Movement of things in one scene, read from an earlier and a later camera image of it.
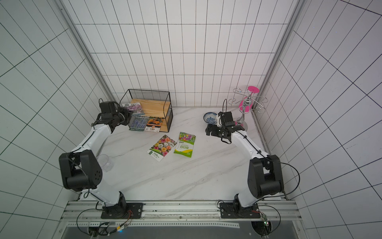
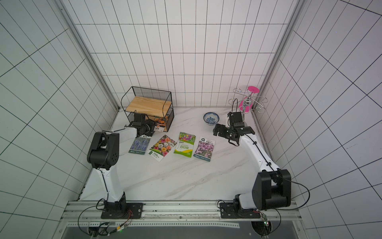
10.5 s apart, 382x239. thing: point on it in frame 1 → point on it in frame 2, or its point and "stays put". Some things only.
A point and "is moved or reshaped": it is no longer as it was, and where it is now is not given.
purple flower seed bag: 135,107 → 205,149
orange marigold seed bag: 153,124 is moved or reshaped
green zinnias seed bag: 185,144 stays put
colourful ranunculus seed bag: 161,148 stays put
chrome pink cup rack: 245,103 stays put
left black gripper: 125,122 → 152,124
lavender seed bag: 138,123 is moved or reshaped
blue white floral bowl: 210,118 stays put
